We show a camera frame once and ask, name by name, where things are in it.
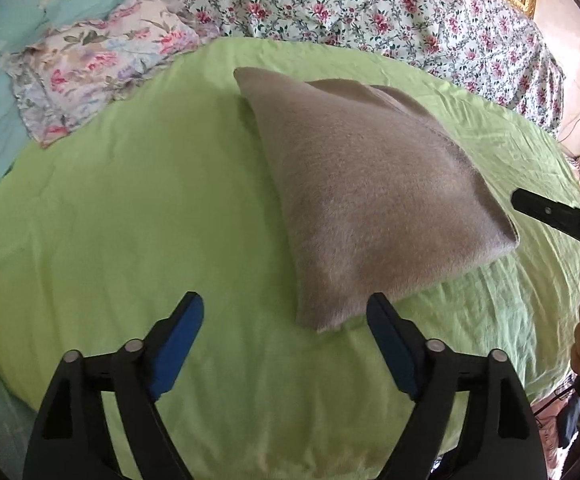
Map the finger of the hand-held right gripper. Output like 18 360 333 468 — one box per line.
512 187 580 252

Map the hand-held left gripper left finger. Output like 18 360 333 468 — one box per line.
22 291 205 480

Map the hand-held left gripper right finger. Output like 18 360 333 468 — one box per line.
366 292 548 480

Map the beige knitted sweater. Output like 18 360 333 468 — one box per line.
233 66 519 334

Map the light green bed sheet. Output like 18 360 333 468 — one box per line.
0 36 580 480

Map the white quilt with pink flowers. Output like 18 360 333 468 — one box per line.
140 0 566 137

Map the pastel floral ruffled pillow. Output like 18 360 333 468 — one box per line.
10 0 205 149

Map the teal floral blanket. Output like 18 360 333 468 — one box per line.
0 0 145 218

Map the thin wall cable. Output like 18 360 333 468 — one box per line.
558 95 580 143

